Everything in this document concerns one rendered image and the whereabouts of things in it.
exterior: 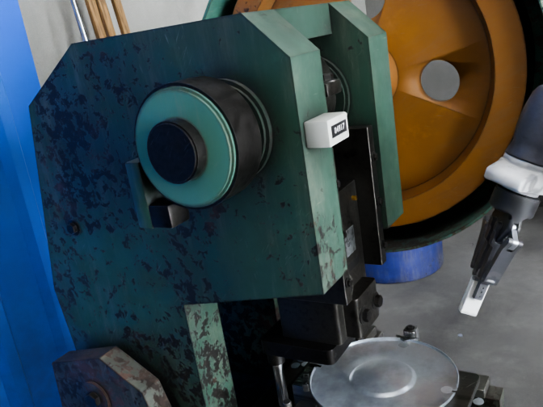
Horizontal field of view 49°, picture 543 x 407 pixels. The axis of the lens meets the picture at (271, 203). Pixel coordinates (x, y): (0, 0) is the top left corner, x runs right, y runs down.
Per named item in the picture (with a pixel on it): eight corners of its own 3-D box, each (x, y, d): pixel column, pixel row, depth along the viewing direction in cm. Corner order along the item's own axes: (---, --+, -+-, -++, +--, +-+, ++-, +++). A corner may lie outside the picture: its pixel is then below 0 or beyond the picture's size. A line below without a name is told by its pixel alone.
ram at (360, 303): (390, 311, 121) (376, 170, 113) (363, 349, 109) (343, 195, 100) (315, 302, 130) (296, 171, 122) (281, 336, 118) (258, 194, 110)
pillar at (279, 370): (291, 401, 123) (280, 341, 119) (286, 408, 121) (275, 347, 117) (282, 399, 124) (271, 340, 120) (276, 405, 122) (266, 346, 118)
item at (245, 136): (292, 209, 93) (270, 64, 86) (253, 237, 83) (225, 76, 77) (181, 206, 104) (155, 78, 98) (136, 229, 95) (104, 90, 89)
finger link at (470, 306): (489, 280, 105) (490, 282, 104) (474, 315, 107) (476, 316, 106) (473, 276, 105) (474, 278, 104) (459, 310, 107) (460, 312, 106)
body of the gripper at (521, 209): (550, 203, 96) (528, 254, 99) (529, 189, 104) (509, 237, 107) (507, 191, 95) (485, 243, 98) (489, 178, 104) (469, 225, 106)
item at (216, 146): (397, 115, 134) (389, 34, 128) (233, 215, 80) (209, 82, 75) (326, 119, 143) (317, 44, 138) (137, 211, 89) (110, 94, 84)
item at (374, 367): (434, 442, 99) (433, 438, 99) (284, 407, 114) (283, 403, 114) (474, 351, 122) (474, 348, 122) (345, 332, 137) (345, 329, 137)
